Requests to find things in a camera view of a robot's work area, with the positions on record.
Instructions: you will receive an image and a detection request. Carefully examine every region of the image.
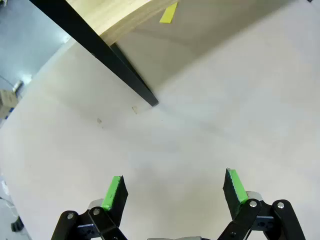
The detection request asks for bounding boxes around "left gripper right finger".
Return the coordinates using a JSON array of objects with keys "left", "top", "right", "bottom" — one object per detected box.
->
[{"left": 217, "top": 167, "right": 307, "bottom": 240}]

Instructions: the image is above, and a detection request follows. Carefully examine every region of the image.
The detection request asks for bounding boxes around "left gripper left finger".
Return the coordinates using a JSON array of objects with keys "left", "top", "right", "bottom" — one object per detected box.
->
[{"left": 51, "top": 174, "right": 130, "bottom": 240}]

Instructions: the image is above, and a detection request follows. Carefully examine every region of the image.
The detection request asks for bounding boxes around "open cardboard box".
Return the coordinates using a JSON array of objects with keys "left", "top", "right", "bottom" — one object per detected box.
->
[{"left": 0, "top": 89, "right": 19, "bottom": 118}]

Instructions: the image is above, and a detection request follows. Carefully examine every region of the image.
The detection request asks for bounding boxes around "long yellow paper strip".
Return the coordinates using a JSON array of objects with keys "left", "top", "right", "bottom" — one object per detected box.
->
[{"left": 159, "top": 2, "right": 179, "bottom": 25}]

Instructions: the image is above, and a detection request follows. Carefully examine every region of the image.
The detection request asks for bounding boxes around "wooden shelf with black frame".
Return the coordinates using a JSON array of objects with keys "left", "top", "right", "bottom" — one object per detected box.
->
[{"left": 28, "top": 0, "right": 180, "bottom": 108}]

